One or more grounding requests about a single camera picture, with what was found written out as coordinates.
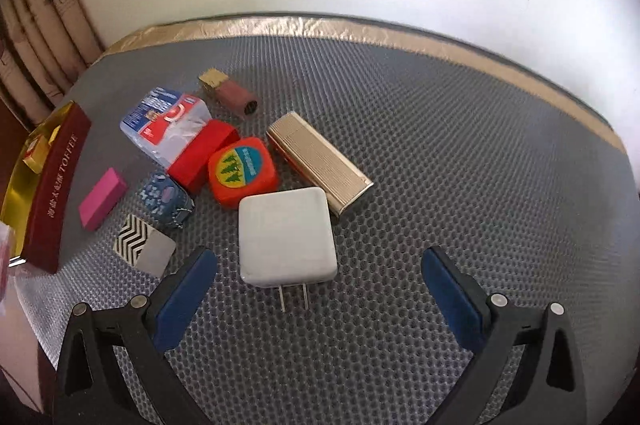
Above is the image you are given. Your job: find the black white chevron card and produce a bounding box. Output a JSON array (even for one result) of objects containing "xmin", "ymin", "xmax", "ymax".
[{"xmin": 113, "ymin": 214, "xmax": 177, "ymax": 278}]

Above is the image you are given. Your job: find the pink eraser block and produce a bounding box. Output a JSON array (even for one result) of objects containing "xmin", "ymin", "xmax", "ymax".
[{"xmin": 78, "ymin": 167, "xmax": 128, "ymax": 231}]

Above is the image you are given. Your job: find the white power adapter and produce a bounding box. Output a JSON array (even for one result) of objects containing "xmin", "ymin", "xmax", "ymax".
[{"xmin": 239, "ymin": 187, "xmax": 337, "ymax": 311}]

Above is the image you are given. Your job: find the red rectangular block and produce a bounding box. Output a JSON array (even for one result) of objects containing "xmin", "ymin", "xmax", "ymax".
[{"xmin": 167, "ymin": 120, "xmax": 240, "ymax": 196}]

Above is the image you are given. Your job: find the orange tape measure tree logo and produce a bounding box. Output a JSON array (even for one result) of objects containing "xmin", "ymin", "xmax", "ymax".
[{"xmin": 207, "ymin": 137, "xmax": 279, "ymax": 210}]

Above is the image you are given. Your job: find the clear plastic box blue label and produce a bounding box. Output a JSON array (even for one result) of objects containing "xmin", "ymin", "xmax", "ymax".
[{"xmin": 119, "ymin": 87, "xmax": 212, "ymax": 170}]

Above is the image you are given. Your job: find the gold ribbed rectangular case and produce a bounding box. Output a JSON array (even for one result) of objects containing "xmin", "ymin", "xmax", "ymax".
[{"xmin": 267, "ymin": 111, "xmax": 373, "ymax": 217}]

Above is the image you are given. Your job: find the gold cap red lipstick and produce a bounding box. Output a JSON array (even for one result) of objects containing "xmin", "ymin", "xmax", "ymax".
[{"xmin": 198, "ymin": 68, "xmax": 258, "ymax": 119}]

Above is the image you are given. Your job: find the pink packet clear wrap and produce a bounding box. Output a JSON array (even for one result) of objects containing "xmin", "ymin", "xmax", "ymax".
[{"xmin": 0, "ymin": 223, "xmax": 15, "ymax": 317}]

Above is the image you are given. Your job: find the yellow red striped wooden cube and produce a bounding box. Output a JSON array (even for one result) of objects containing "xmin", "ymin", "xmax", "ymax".
[{"xmin": 23, "ymin": 125, "xmax": 61, "ymax": 175}]

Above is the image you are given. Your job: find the red gold toffee tin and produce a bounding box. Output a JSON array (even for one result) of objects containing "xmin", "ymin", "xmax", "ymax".
[{"xmin": 1, "ymin": 101, "xmax": 91, "ymax": 273}]

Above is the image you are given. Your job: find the grey honeycomb mesh mat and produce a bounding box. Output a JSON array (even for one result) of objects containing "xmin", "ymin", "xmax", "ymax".
[{"xmin": 16, "ymin": 36, "xmax": 639, "ymax": 424}]

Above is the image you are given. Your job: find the beige patterned curtain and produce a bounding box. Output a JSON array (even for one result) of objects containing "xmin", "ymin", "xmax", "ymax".
[{"xmin": 1, "ymin": 0, "xmax": 103, "ymax": 127}]

